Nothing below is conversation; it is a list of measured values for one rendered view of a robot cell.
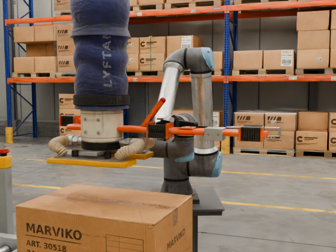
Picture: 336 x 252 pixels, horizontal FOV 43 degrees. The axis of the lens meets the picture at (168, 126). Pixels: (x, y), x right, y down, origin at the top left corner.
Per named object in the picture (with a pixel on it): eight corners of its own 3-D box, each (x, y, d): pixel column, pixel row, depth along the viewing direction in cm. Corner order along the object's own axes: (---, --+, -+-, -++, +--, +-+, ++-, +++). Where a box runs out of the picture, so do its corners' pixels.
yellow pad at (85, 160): (46, 163, 164) (45, 150, 163) (60, 159, 173) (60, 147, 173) (126, 169, 153) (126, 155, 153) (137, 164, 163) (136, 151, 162)
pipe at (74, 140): (48, 153, 165) (48, 139, 165) (81, 144, 189) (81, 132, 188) (128, 158, 155) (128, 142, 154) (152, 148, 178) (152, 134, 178)
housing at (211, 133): (203, 140, 154) (203, 128, 154) (207, 138, 161) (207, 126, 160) (222, 141, 152) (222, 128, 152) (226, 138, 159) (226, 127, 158)
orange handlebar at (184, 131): (41, 130, 176) (41, 122, 176) (78, 124, 205) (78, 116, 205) (267, 140, 147) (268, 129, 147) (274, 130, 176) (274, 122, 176)
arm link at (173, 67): (164, 44, 229) (139, 149, 192) (187, 43, 226) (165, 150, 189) (169, 59, 238) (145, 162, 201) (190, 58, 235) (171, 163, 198)
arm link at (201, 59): (195, 170, 255) (187, 45, 233) (224, 171, 251) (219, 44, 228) (189, 181, 241) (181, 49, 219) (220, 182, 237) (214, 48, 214)
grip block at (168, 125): (145, 138, 160) (145, 123, 159) (154, 135, 169) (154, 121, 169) (166, 139, 157) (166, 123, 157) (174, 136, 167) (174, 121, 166)
